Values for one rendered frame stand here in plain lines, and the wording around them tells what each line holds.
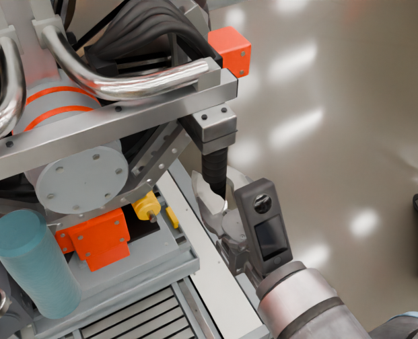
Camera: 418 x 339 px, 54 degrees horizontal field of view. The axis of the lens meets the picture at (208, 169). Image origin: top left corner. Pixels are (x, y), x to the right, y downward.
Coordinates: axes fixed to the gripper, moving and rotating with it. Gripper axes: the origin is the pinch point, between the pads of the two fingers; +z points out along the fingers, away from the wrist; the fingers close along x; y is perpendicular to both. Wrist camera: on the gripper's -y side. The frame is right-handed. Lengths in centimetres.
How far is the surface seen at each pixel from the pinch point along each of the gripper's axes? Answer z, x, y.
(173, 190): 55, 15, 75
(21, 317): 20, -41, 53
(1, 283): 25, -41, 42
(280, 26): 145, 128, 83
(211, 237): 30, 17, 75
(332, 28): 128, 155, 83
